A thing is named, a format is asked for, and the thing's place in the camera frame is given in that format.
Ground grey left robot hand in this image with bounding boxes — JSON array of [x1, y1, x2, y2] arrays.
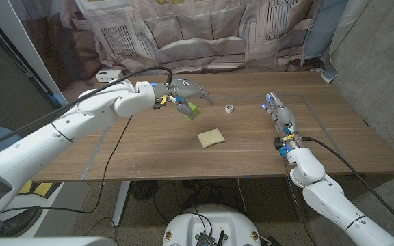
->
[[165, 78, 215, 120]]

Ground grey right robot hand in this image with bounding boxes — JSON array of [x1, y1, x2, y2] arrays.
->
[[261, 91, 302, 152]]

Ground yellow sponge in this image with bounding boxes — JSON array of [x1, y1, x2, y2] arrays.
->
[[197, 128, 226, 149]]

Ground green block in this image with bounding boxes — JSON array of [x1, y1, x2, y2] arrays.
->
[[183, 101, 199, 120]]

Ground printed sofa backdrop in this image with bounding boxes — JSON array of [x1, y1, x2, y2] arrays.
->
[[10, 0, 350, 77]]

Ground white power strip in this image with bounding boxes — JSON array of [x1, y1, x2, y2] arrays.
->
[[95, 70, 124, 83]]

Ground grey table leg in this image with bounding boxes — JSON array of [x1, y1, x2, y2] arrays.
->
[[285, 176, 308, 223]]

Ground round black floor fan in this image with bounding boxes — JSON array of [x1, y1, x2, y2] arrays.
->
[[131, 180, 159, 202]]

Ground pale grey curtain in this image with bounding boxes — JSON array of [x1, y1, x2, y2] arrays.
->
[[321, 0, 372, 83]]

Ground white robot torso base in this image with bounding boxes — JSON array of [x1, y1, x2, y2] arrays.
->
[[162, 204, 262, 246]]

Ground white table leg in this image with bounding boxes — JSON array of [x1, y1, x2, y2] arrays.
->
[[111, 180, 131, 226]]

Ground black electronics module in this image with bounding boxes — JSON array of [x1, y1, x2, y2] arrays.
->
[[194, 230, 226, 246]]

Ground yellow floor pad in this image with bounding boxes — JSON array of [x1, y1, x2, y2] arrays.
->
[[18, 180, 63, 198]]

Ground white pillar panel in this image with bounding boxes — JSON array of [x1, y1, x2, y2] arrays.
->
[[0, 0, 78, 113]]

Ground dark shoe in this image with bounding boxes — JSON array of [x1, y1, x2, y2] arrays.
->
[[0, 206, 43, 238]]

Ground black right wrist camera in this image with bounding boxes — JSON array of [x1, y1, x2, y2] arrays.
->
[[274, 137, 286, 157]]

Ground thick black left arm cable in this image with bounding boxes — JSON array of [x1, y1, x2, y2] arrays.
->
[[0, 66, 174, 154]]

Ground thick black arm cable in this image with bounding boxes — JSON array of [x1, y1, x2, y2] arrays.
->
[[301, 136, 394, 235], [0, 66, 174, 154]]

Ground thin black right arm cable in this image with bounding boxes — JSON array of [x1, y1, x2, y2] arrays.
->
[[283, 155, 317, 246]]

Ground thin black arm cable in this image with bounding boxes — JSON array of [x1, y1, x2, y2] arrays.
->
[[0, 115, 133, 219], [283, 155, 317, 246]]

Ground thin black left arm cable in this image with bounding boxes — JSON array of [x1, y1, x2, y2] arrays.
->
[[0, 115, 133, 219]]

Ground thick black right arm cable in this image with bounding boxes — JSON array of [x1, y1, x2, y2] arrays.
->
[[301, 136, 394, 235]]

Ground tangled black floor cables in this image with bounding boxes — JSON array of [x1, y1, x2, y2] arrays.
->
[[153, 179, 249, 223]]

